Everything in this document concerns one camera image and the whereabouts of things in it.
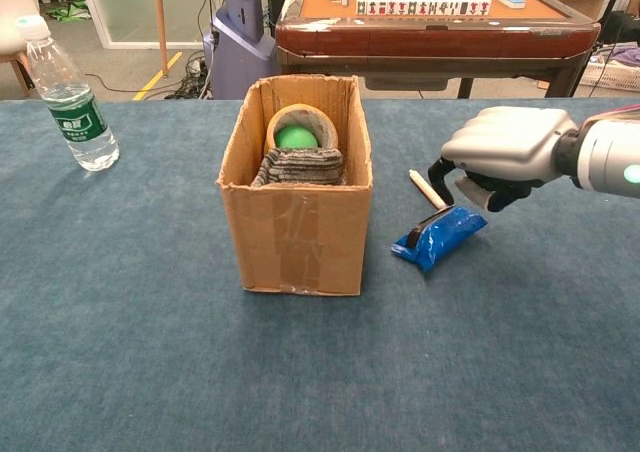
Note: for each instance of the short wooden pencil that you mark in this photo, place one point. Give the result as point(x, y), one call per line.
point(422, 184)

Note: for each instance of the cardboard box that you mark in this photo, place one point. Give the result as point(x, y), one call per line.
point(295, 237)

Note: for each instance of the white glass door frame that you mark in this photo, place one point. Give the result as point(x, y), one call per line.
point(95, 12)

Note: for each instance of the beige chair wooden legs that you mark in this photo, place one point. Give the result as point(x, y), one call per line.
point(15, 22)

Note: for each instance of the yellow packing tape roll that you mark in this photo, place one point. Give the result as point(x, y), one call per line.
point(325, 127)

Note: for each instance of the green sheet on floor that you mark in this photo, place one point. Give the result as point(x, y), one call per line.
point(70, 12)

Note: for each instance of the blue table cloth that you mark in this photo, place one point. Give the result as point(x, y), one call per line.
point(150, 347)

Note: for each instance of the clear water bottle green label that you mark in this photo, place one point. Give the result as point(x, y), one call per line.
point(75, 117)

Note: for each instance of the face-up mahjong tile row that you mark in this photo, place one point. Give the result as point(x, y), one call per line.
point(425, 7)

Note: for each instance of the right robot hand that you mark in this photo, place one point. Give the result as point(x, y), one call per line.
point(505, 142)

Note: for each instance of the blue snack packet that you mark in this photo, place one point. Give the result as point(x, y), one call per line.
point(445, 237)

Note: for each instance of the wooden pole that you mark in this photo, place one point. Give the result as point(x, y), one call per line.
point(160, 22)

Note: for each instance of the purple cloth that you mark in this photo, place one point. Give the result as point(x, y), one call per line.
point(627, 56)

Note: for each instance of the black tripod stand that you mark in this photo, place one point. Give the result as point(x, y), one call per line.
point(612, 2)

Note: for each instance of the green ball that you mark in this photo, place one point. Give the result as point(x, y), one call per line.
point(297, 137)

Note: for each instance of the blue gray robot base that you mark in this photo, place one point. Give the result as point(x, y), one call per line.
point(240, 47)

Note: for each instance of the white plastic basket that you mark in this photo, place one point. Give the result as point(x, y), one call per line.
point(610, 77)

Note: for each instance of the gray striped knit glove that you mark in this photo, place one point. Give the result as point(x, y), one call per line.
point(300, 167)

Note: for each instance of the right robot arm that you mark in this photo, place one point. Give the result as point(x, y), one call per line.
point(605, 157)

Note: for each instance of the brown mahjong table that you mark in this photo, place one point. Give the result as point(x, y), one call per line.
point(425, 37)

